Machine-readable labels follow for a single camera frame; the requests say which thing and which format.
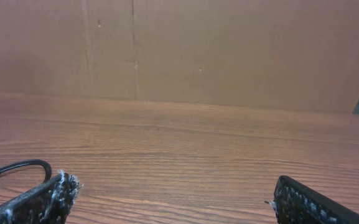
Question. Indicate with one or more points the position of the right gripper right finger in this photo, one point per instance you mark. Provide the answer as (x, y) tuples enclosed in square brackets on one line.
[(295, 203)]

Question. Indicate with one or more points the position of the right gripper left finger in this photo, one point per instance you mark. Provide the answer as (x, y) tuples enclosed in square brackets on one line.
[(49, 202)]

